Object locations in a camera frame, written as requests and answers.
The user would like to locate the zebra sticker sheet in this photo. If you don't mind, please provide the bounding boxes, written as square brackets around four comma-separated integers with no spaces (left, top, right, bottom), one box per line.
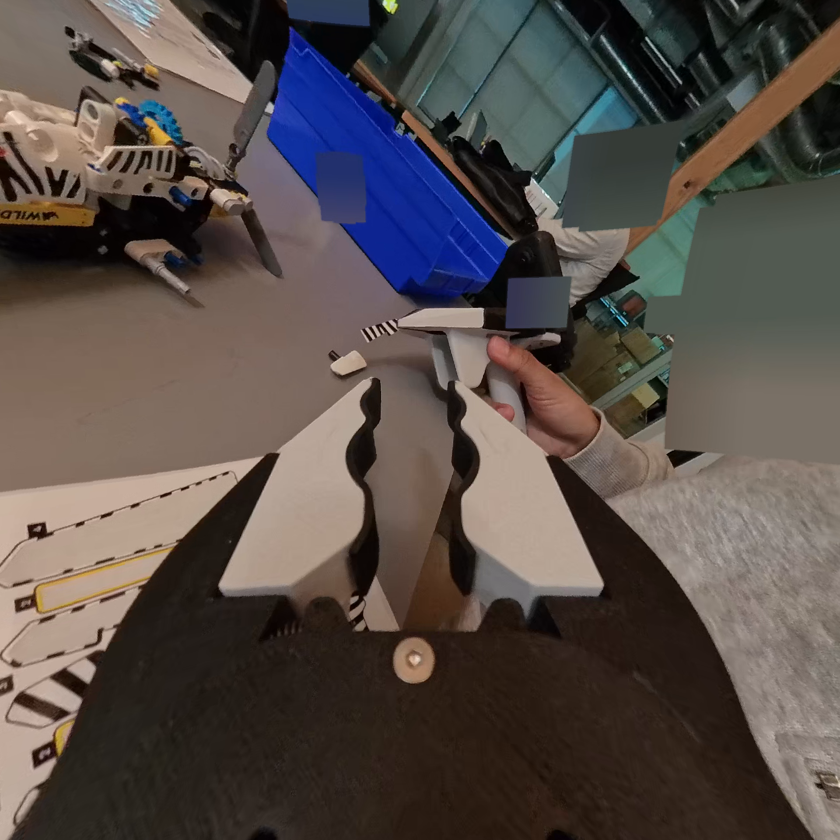
[0,456,403,828]

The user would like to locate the black bag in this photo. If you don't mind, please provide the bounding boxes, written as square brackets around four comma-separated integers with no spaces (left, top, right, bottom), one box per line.
[449,134,534,235]

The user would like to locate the blue plastic bin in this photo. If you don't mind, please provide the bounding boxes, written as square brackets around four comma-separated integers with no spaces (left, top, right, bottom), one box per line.
[267,28,511,301]

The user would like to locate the person's khaki trousers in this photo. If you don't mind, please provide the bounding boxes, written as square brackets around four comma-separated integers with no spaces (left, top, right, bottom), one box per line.
[403,492,484,632]

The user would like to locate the small lego assembly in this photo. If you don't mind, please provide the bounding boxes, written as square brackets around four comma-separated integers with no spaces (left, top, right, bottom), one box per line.
[64,26,161,91]

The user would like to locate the zebra striped lego helicopter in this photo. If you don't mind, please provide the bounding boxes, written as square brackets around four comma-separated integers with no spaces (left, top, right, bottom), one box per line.
[0,60,284,309]

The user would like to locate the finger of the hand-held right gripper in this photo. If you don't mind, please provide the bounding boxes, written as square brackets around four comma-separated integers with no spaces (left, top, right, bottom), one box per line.
[449,322,491,390]
[397,308,487,396]

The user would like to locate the person's grey hoodie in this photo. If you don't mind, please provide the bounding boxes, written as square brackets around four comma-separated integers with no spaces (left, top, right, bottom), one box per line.
[607,456,840,840]

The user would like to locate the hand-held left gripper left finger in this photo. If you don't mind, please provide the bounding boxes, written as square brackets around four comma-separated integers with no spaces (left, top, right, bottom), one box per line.
[218,378,383,622]

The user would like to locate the stack of cardboard boxes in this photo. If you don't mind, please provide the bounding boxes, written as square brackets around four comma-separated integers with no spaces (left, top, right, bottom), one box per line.
[571,295,675,438]

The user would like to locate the large printed cardboard sheet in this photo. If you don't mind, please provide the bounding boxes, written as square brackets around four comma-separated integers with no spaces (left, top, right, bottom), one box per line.
[88,0,255,104]

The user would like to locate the wooden support post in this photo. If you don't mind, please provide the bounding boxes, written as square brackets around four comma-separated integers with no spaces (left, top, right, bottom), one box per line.
[623,20,840,255]

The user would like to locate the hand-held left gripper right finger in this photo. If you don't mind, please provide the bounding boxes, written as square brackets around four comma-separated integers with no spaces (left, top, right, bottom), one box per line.
[448,381,605,622]

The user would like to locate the person's right hand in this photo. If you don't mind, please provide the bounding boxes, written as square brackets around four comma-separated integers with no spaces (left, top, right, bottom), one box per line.
[487,335,602,462]

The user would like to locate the black computer monitor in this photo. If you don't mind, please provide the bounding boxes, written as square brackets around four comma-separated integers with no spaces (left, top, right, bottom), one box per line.
[356,0,439,64]

